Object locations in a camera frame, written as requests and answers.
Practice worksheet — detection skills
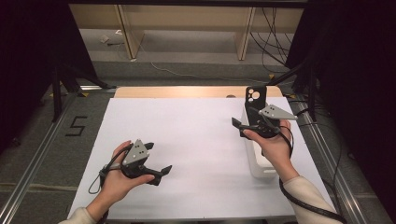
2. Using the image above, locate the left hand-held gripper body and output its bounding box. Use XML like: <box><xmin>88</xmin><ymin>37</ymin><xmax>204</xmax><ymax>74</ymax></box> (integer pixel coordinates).
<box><xmin>120</xmin><ymin>138</ymin><xmax>163</xmax><ymax>187</ymax></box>

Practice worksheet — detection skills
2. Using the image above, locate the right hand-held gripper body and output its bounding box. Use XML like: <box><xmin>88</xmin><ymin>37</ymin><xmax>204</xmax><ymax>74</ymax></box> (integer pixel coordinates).
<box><xmin>247</xmin><ymin>105</ymin><xmax>299</xmax><ymax>140</ymax></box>

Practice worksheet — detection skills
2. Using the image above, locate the black phone case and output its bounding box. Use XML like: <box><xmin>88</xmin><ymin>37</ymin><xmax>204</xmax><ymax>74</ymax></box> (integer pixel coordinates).
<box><xmin>244</xmin><ymin>85</ymin><xmax>269</xmax><ymax>138</ymax></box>

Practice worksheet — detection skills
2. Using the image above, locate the white plastic container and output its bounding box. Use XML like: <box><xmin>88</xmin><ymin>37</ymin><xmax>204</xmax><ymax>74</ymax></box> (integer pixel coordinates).
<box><xmin>241</xmin><ymin>105</ymin><xmax>286</xmax><ymax>179</ymax></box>

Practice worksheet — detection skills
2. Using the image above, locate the person's right hand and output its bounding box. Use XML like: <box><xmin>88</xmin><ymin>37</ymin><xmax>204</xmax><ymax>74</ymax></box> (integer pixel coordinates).
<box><xmin>242</xmin><ymin>119</ymin><xmax>301</xmax><ymax>184</ymax></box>

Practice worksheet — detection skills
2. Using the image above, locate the person's left hand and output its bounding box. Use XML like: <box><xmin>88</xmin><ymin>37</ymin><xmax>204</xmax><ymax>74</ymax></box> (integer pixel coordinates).
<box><xmin>98</xmin><ymin>140</ymin><xmax>156</xmax><ymax>209</ymax></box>

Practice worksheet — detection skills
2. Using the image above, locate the white board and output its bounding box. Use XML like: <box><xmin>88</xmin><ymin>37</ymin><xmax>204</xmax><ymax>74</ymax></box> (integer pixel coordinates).
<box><xmin>68</xmin><ymin>96</ymin><xmax>337</xmax><ymax>220</ymax></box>

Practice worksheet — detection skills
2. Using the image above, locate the black metal stand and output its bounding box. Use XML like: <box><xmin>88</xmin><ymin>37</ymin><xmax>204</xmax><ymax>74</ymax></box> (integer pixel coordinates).
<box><xmin>265</xmin><ymin>59</ymin><xmax>319</xmax><ymax>123</ymax></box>
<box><xmin>50</xmin><ymin>63</ymin><xmax>118</xmax><ymax>123</ymax></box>

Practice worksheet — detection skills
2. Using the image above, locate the light wooden table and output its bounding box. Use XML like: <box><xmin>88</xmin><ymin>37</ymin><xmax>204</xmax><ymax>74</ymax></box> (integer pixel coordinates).
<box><xmin>114</xmin><ymin>86</ymin><xmax>284</xmax><ymax>99</ymax></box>

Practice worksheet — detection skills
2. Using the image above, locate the black curtain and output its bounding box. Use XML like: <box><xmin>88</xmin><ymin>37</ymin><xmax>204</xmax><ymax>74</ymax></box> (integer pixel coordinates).
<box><xmin>0</xmin><ymin>0</ymin><xmax>98</xmax><ymax>154</ymax></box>
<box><xmin>284</xmin><ymin>0</ymin><xmax>396</xmax><ymax>220</ymax></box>

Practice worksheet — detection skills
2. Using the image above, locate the beige wooden desk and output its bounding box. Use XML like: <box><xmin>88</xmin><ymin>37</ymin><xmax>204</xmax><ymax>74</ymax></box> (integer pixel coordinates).
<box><xmin>68</xmin><ymin>3</ymin><xmax>304</xmax><ymax>62</ymax></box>

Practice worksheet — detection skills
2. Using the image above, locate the left hand-held gripper cable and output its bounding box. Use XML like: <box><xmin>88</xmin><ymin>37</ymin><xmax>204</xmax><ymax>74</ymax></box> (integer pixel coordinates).
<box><xmin>88</xmin><ymin>145</ymin><xmax>134</xmax><ymax>195</ymax></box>

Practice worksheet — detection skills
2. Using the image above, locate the hand-held gripper cable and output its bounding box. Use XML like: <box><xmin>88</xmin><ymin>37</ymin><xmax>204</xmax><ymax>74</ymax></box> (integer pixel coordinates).
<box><xmin>88</xmin><ymin>145</ymin><xmax>134</xmax><ymax>195</ymax></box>
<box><xmin>277</xmin><ymin>124</ymin><xmax>348</xmax><ymax>224</ymax></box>

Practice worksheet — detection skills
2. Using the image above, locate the aluminium floor rail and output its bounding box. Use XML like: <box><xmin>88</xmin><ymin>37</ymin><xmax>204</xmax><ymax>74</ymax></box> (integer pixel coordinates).
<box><xmin>293</xmin><ymin>95</ymin><xmax>369</xmax><ymax>224</ymax></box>
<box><xmin>0</xmin><ymin>92</ymin><xmax>79</xmax><ymax>224</ymax></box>

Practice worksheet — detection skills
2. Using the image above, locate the tangle of black cables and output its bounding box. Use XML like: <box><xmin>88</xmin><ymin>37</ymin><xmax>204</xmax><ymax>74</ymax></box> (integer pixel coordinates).
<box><xmin>248</xmin><ymin>7</ymin><xmax>295</xmax><ymax>75</ymax></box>

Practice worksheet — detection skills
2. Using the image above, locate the right hand-held gripper cable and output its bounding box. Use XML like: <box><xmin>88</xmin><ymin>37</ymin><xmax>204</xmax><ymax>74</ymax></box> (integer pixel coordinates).
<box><xmin>277</xmin><ymin>124</ymin><xmax>348</xmax><ymax>224</ymax></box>

